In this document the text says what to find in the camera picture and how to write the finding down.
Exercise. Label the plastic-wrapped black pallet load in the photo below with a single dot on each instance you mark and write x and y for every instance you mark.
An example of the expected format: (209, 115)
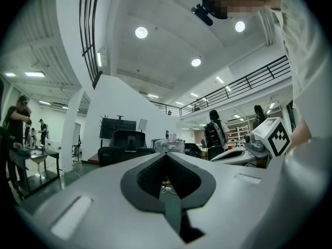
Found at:
(168, 146)

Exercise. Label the person's cream shirt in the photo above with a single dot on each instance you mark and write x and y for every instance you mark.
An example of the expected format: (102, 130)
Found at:
(306, 61)

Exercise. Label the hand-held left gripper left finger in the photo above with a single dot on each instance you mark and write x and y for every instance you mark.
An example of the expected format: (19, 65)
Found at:
(103, 180)

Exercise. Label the rectangular ceiling light panels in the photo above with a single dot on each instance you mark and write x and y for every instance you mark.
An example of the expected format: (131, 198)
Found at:
(35, 74)

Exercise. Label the black screen on stand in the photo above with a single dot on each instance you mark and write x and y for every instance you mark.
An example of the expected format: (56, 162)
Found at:
(118, 127)

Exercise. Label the black stair railing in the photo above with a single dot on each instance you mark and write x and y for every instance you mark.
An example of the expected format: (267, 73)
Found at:
(89, 35)

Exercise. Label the black balcony railing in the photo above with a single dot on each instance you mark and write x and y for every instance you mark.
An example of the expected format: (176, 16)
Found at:
(233, 85)

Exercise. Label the person's right forearm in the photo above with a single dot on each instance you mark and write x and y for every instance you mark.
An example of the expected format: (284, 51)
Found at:
(301, 136)

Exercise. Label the black office chair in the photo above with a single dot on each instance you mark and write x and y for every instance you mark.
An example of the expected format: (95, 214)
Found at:
(127, 154)

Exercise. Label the white storage shelves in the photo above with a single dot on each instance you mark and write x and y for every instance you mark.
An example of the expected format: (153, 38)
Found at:
(238, 135)

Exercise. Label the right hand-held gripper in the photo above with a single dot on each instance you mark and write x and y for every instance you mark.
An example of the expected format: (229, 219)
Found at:
(280, 141)

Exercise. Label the black backpack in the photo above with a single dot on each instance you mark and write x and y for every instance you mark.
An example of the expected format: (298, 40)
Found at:
(212, 135)

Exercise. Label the whiteboard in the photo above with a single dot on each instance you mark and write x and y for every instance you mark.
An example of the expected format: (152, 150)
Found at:
(77, 133)

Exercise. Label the round ceiling light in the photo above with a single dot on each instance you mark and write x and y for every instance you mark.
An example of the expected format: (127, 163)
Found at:
(196, 62)
(240, 26)
(141, 32)

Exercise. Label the black head-mounted camera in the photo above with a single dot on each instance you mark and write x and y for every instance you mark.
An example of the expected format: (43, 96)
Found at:
(203, 14)

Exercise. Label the brown wooden desk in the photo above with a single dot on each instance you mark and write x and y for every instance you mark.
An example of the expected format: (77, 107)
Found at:
(93, 158)

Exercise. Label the white studio light panel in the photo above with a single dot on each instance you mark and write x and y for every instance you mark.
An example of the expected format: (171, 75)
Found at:
(143, 124)

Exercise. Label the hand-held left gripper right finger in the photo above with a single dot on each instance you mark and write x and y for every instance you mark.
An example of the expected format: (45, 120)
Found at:
(233, 196)

